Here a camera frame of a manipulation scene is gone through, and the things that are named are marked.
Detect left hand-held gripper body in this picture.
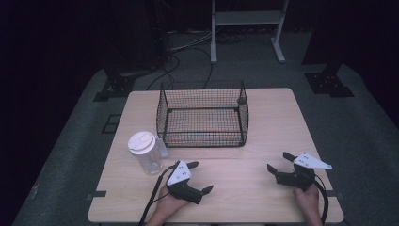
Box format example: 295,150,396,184
166,160,205,205

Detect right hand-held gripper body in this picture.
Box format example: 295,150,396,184
275,153,333,192

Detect person's right hand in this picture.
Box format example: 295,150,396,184
293,184,324,221

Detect person's left hand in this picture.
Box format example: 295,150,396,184
152,185,190,222

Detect black tape strip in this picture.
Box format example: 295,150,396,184
86,189,108,202
325,189,344,201

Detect clear pitcher with white lid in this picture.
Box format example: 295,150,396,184
127,130,169,176

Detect black stand base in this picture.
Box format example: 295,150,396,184
303,61,356,99
92,73,136,103

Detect black tape square on floor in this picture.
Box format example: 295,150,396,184
101,114,122,135

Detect white metal stand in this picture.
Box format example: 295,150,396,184
210,0,290,65

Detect black wire mesh basket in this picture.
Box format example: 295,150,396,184
155,79,250,149

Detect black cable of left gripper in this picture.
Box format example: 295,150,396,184
138,165,177,226

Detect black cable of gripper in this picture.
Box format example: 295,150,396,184
312,173,329,226
138,165,177,226

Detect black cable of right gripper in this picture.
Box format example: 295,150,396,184
312,173,329,226

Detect black floor cable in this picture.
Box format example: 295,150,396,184
187,46,215,90
145,54,182,91

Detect white floor cables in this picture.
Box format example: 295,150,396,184
168,28,215,54

